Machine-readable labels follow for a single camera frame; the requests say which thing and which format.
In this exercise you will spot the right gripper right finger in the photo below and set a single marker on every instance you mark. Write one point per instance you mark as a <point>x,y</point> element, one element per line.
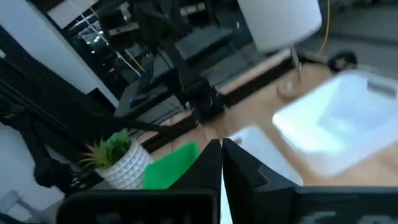
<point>242,180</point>

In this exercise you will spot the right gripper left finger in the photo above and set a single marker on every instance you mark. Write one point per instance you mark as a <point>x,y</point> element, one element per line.
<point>208,168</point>

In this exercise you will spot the green plastic basket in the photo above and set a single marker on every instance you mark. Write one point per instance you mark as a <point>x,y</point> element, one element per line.
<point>164,177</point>
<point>186,149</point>

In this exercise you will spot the white plastic bin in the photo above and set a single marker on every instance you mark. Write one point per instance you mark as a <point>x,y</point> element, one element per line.
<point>267,152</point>
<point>335,130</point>

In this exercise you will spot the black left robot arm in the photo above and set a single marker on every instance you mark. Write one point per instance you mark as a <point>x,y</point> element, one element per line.
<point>203,104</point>

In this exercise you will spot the green plant in white pot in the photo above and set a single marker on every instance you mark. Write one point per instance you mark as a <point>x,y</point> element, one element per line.
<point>124,168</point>

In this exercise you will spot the dark grey desk panel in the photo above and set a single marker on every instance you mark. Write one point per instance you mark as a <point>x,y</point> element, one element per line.
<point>202,40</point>

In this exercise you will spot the white lamp with wooden base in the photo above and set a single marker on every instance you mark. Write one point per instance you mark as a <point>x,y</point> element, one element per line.
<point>280,25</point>

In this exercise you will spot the black aluminium table frame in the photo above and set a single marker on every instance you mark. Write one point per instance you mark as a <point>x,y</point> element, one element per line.
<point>242,95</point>

